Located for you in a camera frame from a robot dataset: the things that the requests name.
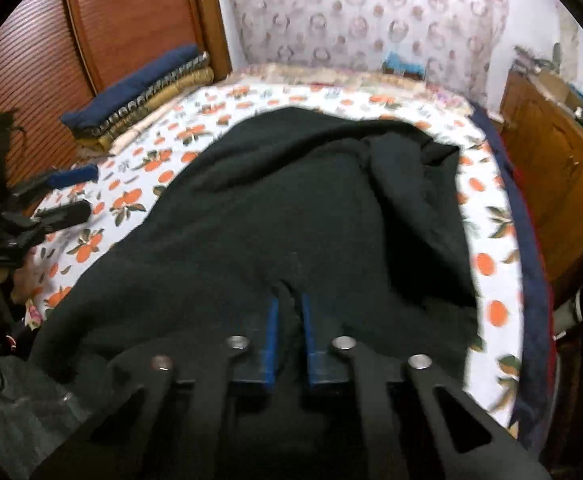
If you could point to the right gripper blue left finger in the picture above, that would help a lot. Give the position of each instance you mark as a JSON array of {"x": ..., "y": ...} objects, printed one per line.
[{"x": 177, "y": 391}]

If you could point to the blue tissue box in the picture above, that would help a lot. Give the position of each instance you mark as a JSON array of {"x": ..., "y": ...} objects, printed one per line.
[{"x": 395, "y": 65}]

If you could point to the black Superman t-shirt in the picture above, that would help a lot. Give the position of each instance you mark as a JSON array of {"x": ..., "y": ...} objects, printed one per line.
[{"x": 360, "y": 217}]

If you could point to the stack of folded cloths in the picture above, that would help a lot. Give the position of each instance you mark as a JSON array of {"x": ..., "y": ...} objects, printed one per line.
[{"x": 528, "y": 62}]

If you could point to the person's left hand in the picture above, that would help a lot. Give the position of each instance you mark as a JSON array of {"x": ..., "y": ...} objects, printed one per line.
[{"x": 23, "y": 279}]

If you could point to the circle pattern sheer curtain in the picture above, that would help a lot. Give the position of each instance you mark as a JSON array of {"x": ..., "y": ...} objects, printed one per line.
[{"x": 449, "y": 41}]

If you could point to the navy blue blanket edge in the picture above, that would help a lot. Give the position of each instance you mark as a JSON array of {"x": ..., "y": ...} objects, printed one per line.
[{"x": 536, "y": 398}]

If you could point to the orange print white bedsheet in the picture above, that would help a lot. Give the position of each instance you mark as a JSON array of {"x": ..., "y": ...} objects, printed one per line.
[{"x": 129, "y": 185}]

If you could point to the wooden sideboard cabinet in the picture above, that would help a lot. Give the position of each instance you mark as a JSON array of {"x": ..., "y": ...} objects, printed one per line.
[{"x": 545, "y": 146}]

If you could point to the cardboard box on sideboard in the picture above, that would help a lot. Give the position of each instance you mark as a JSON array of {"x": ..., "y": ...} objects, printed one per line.
[{"x": 553, "y": 84}]

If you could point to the folded dark patterned garment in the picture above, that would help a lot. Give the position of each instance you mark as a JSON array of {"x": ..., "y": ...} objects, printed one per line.
[{"x": 124, "y": 105}]

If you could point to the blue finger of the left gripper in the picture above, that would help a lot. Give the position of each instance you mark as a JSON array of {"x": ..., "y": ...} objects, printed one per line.
[
  {"x": 54, "y": 180},
  {"x": 65, "y": 216}
]

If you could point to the folded beige garment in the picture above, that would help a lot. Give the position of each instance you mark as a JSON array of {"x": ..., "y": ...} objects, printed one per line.
[{"x": 144, "y": 126}]

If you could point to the folded mustard yellow garment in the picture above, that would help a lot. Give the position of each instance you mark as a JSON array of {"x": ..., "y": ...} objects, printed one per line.
[{"x": 100, "y": 139}]

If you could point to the brown louvered wardrobe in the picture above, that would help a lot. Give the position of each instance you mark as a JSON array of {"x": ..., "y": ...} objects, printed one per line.
[{"x": 57, "y": 55}]

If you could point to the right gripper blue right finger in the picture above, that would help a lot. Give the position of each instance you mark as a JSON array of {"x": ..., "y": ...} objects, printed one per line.
[{"x": 414, "y": 421}]

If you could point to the folded navy blue garment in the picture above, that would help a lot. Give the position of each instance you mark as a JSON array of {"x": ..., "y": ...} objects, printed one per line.
[{"x": 132, "y": 91}]

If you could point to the floral quilt blanket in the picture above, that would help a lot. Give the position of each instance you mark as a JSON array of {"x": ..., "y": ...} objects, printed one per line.
[{"x": 372, "y": 82}]

